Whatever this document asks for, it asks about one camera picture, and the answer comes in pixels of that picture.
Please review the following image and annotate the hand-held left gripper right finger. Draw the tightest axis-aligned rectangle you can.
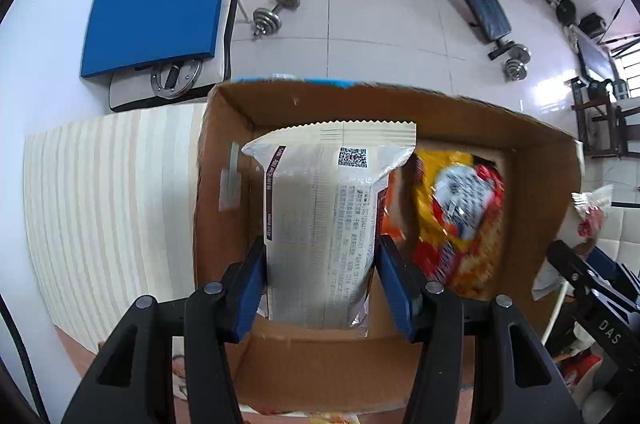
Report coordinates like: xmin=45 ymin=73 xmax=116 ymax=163
xmin=375 ymin=234 xmax=583 ymax=424

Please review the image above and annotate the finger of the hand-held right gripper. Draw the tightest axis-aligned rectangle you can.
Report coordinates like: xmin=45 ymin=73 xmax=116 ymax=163
xmin=546 ymin=241 xmax=616 ymax=305
xmin=586 ymin=248 xmax=640 ymax=300

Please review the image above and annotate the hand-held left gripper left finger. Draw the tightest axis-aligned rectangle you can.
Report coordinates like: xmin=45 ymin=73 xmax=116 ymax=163
xmin=62 ymin=237 xmax=268 ymax=424

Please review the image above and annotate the clear red snack packet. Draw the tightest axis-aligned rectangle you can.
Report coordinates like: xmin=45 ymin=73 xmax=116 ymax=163
xmin=572 ymin=184 xmax=615 ymax=252

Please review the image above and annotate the cardboard box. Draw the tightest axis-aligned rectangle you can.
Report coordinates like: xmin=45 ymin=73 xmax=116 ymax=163
xmin=192 ymin=79 xmax=583 ymax=415

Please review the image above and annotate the white snack packet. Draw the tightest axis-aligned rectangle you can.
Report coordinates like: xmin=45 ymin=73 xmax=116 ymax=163
xmin=241 ymin=121 xmax=417 ymax=337

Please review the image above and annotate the small white packet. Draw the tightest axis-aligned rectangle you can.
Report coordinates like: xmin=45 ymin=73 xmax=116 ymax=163
xmin=532 ymin=264 xmax=568 ymax=302

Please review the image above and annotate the white cushioned seat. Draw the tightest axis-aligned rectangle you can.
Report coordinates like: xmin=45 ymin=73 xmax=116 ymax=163
xmin=597 ymin=204 xmax=640 ymax=270

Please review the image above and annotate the orange red snack packet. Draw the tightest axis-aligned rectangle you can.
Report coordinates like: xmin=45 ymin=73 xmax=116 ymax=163
xmin=560 ymin=350 xmax=604 ymax=386

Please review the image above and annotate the yellow noodle packet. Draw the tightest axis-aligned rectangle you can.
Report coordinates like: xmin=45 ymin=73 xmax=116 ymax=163
xmin=410 ymin=148 xmax=506 ymax=302

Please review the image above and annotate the dark wooden stand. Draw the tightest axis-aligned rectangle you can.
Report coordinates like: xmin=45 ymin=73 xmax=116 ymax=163
xmin=570 ymin=77 xmax=631 ymax=160

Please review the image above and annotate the beige striped tablecloth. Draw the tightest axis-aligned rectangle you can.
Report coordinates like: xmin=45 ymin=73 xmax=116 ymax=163
xmin=22 ymin=104 xmax=211 ymax=355

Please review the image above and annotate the dark flat screen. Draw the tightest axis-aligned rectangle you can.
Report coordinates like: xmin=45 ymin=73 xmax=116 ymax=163
xmin=577 ymin=32 xmax=618 ymax=80

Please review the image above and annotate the chrome dumbbell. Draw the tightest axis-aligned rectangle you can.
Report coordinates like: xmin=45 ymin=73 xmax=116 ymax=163
xmin=251 ymin=0 xmax=302 ymax=39
xmin=502 ymin=44 xmax=533 ymax=81

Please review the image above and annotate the round metal disc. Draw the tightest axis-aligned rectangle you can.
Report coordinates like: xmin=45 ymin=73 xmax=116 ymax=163
xmin=150 ymin=58 xmax=203 ymax=98

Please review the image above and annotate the small black box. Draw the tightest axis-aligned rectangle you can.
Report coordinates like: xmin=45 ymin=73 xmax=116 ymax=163
xmin=580 ymin=13 xmax=607 ymax=38

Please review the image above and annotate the blue foam pad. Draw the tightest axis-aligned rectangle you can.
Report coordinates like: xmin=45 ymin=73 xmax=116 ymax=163
xmin=80 ymin=0 xmax=230 ymax=79

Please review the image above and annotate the black cable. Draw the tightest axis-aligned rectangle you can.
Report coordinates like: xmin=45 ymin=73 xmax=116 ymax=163
xmin=0 ymin=294 xmax=51 ymax=424

